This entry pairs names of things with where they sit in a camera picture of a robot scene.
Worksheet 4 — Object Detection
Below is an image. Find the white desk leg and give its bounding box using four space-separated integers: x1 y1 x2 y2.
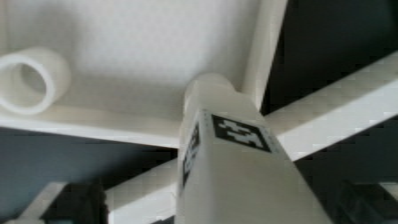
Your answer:
174 73 332 224

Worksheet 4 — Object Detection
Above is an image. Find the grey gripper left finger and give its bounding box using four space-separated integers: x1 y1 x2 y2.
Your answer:
11 182 108 224

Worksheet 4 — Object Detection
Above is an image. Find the white front fence bar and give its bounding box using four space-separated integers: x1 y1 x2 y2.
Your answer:
107 52 398 224

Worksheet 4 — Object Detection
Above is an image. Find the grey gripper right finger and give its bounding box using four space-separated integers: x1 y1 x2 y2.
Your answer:
343 182 398 224

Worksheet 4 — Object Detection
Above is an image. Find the white desk top tray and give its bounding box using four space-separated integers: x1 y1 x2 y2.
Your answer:
0 0 288 147

